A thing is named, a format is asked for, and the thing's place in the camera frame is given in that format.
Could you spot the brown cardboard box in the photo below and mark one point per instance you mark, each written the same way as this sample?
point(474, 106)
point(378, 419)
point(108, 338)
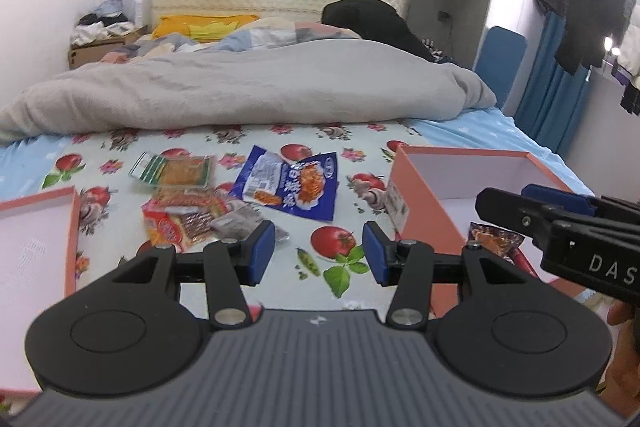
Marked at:
point(95, 54)

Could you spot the yellow pillow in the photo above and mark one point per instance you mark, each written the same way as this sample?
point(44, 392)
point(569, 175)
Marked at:
point(172, 24)

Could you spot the orange clear snack packet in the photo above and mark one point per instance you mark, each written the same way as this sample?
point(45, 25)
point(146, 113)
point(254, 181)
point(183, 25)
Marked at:
point(190, 198)

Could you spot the striped cloth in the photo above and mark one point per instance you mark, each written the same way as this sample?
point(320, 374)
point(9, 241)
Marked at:
point(437, 49)

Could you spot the person's right hand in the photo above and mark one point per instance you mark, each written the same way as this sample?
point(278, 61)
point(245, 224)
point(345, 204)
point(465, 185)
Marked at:
point(625, 357)

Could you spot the green-label clear snack packet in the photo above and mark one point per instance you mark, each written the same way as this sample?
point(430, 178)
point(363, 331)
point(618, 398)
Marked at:
point(175, 169)

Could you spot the grey snack packet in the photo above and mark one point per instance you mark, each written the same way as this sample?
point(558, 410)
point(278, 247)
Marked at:
point(235, 224)

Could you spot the orange cardboard box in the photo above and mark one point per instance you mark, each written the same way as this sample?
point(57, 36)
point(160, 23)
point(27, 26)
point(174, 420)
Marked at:
point(425, 187)

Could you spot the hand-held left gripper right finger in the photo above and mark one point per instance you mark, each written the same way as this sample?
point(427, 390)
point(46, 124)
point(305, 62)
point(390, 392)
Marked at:
point(375, 252)

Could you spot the reddish clear-wrapped snack packet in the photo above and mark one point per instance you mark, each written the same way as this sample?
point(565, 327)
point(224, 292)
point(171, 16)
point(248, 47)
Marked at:
point(495, 238)

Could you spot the light blue garment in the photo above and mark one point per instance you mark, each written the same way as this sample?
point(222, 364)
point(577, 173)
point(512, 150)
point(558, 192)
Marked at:
point(111, 7)

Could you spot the white cloth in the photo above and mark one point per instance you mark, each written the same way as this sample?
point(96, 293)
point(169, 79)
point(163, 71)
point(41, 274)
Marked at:
point(97, 34)

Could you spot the grey duvet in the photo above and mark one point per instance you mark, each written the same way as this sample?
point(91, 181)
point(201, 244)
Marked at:
point(225, 87)

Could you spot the blue snack packet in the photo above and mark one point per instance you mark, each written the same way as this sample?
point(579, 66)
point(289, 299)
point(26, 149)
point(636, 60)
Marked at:
point(290, 182)

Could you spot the blue curtain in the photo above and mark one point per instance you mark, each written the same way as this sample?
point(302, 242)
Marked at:
point(550, 97)

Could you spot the white bottle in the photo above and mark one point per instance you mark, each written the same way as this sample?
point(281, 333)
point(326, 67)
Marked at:
point(140, 12)

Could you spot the orange red-label snack packet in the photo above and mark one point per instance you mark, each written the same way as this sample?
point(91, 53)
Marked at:
point(175, 227)

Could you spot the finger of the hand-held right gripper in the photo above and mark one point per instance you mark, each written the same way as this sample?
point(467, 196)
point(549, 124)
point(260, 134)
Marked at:
point(565, 202)
point(510, 209)

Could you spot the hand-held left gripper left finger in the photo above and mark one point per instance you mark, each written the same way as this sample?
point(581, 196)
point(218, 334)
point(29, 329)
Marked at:
point(262, 252)

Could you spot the bright yellow cloth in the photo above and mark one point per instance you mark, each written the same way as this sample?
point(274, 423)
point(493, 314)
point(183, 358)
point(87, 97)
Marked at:
point(215, 31)

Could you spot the black garment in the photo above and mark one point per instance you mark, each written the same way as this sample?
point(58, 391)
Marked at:
point(370, 24)

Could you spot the fruit-printed tablecloth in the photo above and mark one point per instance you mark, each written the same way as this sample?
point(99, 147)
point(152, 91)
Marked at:
point(210, 142)

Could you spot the patchwork quilt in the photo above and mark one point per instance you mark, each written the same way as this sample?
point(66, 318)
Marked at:
point(280, 34)

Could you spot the blue chair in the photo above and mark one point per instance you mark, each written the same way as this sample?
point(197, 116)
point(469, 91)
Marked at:
point(500, 62)

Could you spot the orange box lid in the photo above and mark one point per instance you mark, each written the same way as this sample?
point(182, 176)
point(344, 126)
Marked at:
point(30, 257)

